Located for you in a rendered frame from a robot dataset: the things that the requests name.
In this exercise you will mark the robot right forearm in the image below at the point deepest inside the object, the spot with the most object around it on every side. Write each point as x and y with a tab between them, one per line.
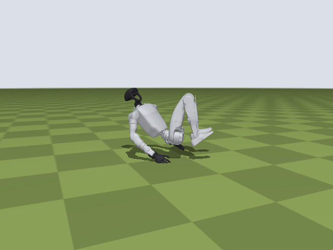
143	146

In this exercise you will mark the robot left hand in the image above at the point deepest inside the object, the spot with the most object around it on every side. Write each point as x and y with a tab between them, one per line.
179	146

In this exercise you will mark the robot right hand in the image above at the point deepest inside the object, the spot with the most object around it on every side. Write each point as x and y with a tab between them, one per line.
159	158

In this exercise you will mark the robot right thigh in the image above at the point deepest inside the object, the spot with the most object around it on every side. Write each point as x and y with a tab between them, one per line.
176	122

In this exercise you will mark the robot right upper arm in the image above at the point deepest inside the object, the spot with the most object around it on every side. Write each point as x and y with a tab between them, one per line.
133	117

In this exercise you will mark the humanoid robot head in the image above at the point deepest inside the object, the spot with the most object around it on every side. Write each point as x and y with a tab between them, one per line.
130	94

